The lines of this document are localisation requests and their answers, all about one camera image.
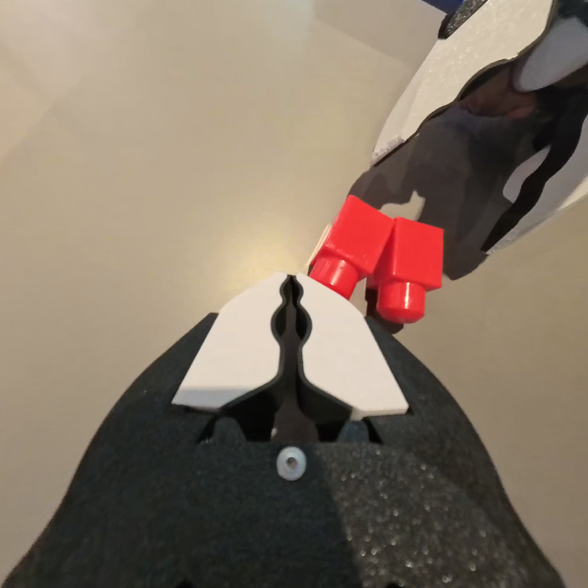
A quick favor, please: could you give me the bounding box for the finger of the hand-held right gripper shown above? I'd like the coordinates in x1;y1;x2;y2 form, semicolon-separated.
370;0;560;167
481;94;588;255

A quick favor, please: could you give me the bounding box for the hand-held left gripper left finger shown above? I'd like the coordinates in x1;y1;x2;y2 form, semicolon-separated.
171;271;295;412

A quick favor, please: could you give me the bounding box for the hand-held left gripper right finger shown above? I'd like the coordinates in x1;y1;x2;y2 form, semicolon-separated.
292;273;410;419

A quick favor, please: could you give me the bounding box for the red mega block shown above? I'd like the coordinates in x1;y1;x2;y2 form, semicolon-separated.
366;216;444;325
307;195;397;305

